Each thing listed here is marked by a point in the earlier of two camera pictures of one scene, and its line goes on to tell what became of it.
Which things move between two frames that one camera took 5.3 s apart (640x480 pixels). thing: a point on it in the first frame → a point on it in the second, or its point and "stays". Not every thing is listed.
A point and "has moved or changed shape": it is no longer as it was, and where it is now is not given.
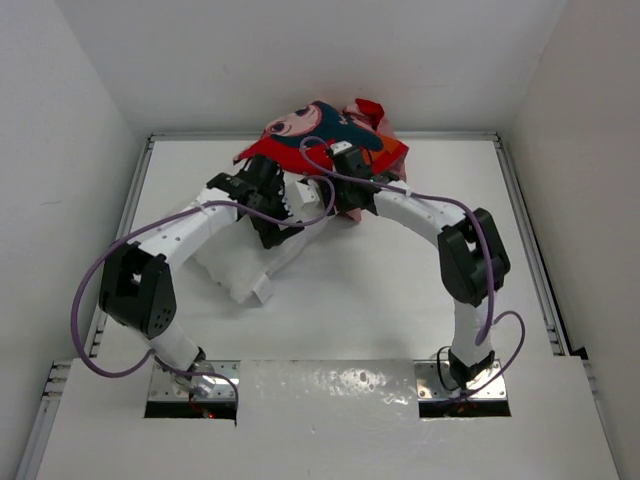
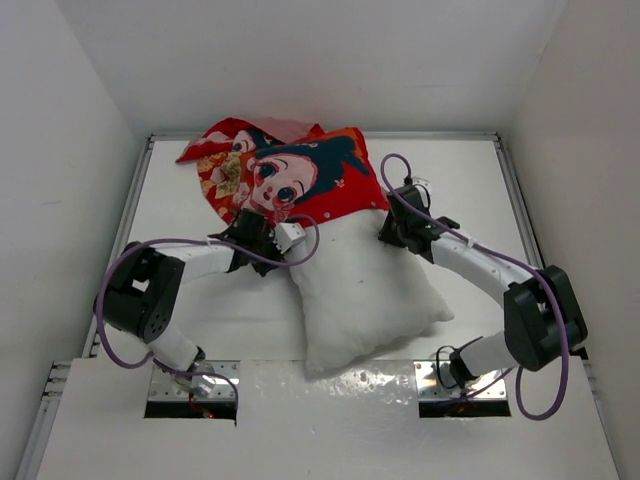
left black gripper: (271, 233) → (267, 235)
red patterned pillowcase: (300, 143) has moved or changed shape
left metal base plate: (204, 380) stays
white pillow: (237, 263) has moved or changed shape
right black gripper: (342, 203) → (386, 234)
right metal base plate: (434, 382) stays
